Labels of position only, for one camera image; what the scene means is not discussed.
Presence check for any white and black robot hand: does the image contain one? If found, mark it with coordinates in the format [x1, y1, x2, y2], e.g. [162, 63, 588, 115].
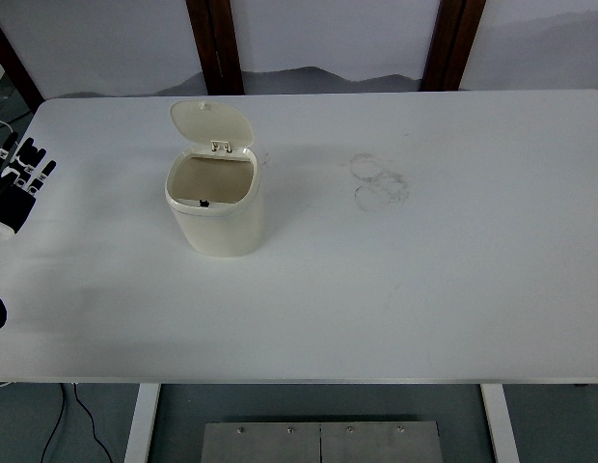
[0, 133, 58, 238]

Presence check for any cream plastic trash bin with lid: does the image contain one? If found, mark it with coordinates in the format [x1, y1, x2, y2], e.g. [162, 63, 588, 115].
[164, 98, 267, 259]

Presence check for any white table leg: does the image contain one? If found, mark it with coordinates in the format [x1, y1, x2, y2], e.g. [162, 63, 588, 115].
[123, 383, 162, 463]
[480, 383, 522, 463]

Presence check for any grey metal plate with screws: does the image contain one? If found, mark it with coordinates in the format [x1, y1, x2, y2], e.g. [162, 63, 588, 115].
[201, 420, 444, 463]

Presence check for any dark brown wooden post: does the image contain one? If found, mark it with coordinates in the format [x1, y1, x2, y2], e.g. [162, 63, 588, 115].
[420, 0, 488, 93]
[0, 11, 45, 111]
[184, 0, 246, 95]

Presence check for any black floor cable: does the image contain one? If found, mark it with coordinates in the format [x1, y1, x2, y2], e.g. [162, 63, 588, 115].
[40, 382, 115, 463]

